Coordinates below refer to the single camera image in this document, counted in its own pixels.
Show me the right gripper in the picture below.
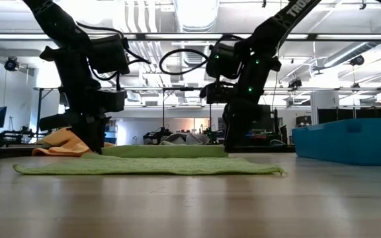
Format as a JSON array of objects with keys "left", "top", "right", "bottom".
[{"left": 222, "top": 79, "right": 268, "bottom": 152}]

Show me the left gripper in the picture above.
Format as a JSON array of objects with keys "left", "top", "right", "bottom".
[{"left": 38, "top": 82, "right": 112, "bottom": 155}]

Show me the green microfiber towel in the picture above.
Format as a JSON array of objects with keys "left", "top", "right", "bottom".
[{"left": 13, "top": 144, "right": 286, "bottom": 176}]

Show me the teal plastic basket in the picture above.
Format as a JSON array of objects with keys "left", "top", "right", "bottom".
[{"left": 292, "top": 118, "right": 381, "bottom": 167}]

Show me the orange microfiber towel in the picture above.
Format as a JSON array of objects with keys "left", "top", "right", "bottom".
[{"left": 31, "top": 126, "right": 116, "bottom": 157}]

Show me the white pillar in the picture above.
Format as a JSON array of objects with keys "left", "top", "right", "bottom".
[{"left": 310, "top": 91, "right": 340, "bottom": 126}]

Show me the black cabinet row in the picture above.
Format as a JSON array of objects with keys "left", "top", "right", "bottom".
[{"left": 317, "top": 107, "right": 381, "bottom": 125}]

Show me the long ceiling light strip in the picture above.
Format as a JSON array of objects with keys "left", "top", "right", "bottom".
[{"left": 0, "top": 32, "right": 381, "bottom": 42}]

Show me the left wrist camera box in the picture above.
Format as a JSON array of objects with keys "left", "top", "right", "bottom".
[{"left": 94, "top": 89, "right": 127, "bottom": 113}]

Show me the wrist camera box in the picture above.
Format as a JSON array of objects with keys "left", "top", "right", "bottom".
[
  {"left": 94, "top": 89, "right": 127, "bottom": 113},
  {"left": 199, "top": 82, "right": 234, "bottom": 105}
]

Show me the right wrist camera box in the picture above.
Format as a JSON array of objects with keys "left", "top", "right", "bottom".
[{"left": 199, "top": 82, "right": 234, "bottom": 105}]

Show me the black background rig frame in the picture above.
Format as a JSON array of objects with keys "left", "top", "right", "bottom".
[{"left": 161, "top": 86, "right": 213, "bottom": 133}]

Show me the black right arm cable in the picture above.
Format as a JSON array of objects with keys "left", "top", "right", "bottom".
[{"left": 159, "top": 34, "right": 244, "bottom": 76}]

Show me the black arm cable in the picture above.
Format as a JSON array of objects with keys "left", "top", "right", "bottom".
[
  {"left": 76, "top": 21, "right": 151, "bottom": 92},
  {"left": 159, "top": 34, "right": 244, "bottom": 76}
]

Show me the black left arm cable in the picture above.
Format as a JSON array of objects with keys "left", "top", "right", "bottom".
[{"left": 76, "top": 21, "right": 151, "bottom": 92}]

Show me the silver ventilation duct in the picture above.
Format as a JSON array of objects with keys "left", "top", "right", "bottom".
[{"left": 173, "top": 0, "right": 220, "bottom": 33}]

